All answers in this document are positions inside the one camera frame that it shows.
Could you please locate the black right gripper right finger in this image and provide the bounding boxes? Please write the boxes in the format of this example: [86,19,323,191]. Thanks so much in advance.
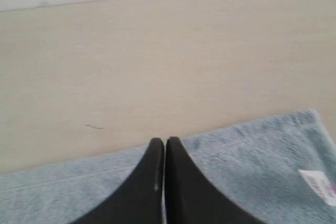
[164,137,260,223]

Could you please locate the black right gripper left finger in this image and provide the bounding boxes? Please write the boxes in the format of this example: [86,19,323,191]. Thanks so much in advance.
[73,138,164,223]

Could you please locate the white towel label tag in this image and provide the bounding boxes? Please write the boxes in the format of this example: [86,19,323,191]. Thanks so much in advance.
[298,169,335,207]

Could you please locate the light blue terry towel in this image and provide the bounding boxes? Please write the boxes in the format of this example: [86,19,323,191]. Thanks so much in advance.
[1,110,335,223]

